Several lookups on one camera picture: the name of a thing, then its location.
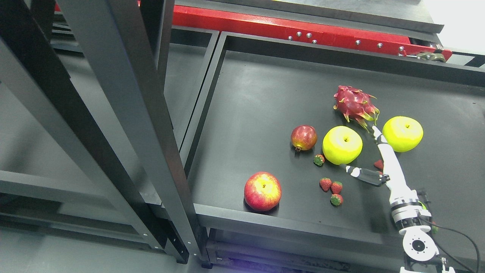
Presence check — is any yellow apple right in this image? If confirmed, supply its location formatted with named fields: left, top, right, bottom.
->
left=382, top=116, right=423, bottom=153

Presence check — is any strawberry middle right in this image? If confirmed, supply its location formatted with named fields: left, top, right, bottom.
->
left=330, top=181, right=343, bottom=194

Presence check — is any black metal shelf rack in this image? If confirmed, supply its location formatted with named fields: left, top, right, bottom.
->
left=1, top=0, right=484, bottom=273

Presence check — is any strawberry behind hand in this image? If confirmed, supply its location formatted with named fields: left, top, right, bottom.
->
left=374, top=160, right=383, bottom=171

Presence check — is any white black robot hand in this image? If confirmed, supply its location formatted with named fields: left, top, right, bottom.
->
left=344, top=126, right=422, bottom=215

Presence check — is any pomegranate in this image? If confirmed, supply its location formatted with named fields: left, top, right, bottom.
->
left=290, top=125, right=318, bottom=152

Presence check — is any strawberry bottom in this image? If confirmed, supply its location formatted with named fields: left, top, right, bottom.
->
left=330, top=193, right=344, bottom=206

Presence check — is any green apple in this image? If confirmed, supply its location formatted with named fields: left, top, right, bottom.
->
left=322, top=126, right=363, bottom=165

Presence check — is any strawberry middle left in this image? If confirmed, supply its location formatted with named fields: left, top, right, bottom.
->
left=319, top=177, right=333, bottom=192

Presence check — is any dragon fruit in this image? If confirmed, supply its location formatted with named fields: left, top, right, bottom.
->
left=333, top=85, right=380, bottom=131

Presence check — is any strawberry upper left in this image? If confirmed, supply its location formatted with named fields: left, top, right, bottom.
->
left=313, top=154, right=325, bottom=166

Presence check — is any red apple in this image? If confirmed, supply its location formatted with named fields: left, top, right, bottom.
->
left=244, top=171, right=282, bottom=212

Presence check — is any red metal beam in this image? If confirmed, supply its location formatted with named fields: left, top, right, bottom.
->
left=53, top=2, right=453, bottom=63

